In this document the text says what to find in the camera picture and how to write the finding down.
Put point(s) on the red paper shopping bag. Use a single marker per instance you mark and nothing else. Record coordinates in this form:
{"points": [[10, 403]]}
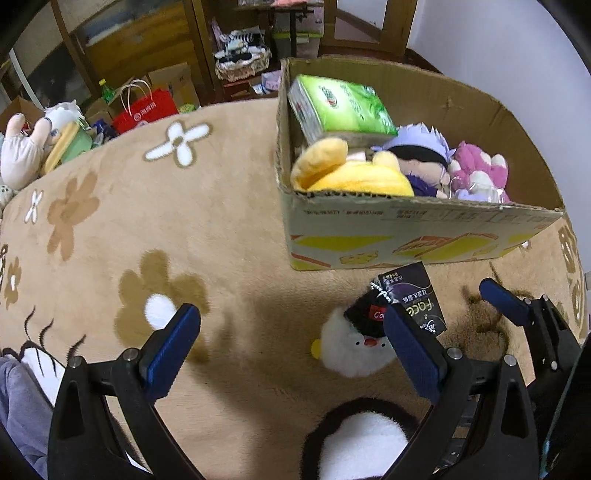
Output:
{"points": [[142, 105]]}

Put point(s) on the white plush with pink paws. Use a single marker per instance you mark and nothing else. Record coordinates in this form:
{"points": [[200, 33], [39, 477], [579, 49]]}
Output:
{"points": [[28, 137]]}

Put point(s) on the purple white-haired plush doll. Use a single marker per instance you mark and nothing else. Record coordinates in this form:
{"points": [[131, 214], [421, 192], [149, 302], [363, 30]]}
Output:
{"points": [[424, 156]]}

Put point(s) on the pink white plush toy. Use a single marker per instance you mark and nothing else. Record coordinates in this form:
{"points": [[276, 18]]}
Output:
{"points": [[469, 158]]}

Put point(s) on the green glass bottle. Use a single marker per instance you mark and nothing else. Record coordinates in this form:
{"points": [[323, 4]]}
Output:
{"points": [[107, 93]]}

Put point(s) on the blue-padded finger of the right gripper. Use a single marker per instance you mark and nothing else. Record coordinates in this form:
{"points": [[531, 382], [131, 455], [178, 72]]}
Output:
{"points": [[505, 302]]}

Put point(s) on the small box with pink items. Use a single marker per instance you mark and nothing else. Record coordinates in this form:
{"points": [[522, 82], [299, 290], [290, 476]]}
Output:
{"points": [[267, 83]]}

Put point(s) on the black side table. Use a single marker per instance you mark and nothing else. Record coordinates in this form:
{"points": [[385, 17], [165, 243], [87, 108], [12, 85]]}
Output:
{"points": [[290, 16]]}

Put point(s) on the wooden door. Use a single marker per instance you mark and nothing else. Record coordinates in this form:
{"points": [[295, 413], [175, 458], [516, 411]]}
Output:
{"points": [[380, 28]]}

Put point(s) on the black tissue pack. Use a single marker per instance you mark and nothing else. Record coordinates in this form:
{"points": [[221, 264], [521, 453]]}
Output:
{"points": [[410, 286]]}

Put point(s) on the large cream plush bear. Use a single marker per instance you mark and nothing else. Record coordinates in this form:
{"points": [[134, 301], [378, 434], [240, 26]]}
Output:
{"points": [[6, 195]]}

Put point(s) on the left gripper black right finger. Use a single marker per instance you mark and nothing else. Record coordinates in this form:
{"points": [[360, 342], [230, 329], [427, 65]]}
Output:
{"points": [[480, 424]]}

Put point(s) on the person's grey-clad leg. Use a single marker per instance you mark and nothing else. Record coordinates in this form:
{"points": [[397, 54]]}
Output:
{"points": [[25, 413]]}

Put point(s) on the white penguin plush black cap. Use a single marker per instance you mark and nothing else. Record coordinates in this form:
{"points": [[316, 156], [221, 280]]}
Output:
{"points": [[353, 341]]}

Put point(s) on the clear plastic storage bin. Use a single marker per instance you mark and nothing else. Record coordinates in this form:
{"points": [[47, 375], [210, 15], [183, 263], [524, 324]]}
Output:
{"points": [[308, 44]]}

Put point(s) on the green tissue pack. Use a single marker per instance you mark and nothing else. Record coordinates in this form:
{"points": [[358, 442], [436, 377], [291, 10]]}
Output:
{"points": [[326, 107]]}

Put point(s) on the wooden wardrobe with panels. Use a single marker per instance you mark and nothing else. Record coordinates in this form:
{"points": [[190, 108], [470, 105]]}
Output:
{"points": [[66, 47]]}

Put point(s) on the wicker basket of socks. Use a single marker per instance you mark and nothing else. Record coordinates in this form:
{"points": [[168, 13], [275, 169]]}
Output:
{"points": [[241, 54]]}

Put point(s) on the brown cardboard box on floor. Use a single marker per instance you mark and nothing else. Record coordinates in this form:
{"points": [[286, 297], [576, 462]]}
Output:
{"points": [[175, 79]]}

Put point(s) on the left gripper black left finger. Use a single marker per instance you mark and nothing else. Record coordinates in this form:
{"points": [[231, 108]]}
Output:
{"points": [[82, 442]]}

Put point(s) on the green yellow plush toy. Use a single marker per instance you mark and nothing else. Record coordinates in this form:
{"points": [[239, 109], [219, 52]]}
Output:
{"points": [[72, 140]]}

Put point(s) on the clear bag with lilac item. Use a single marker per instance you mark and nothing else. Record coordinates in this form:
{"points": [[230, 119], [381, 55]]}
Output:
{"points": [[477, 186]]}

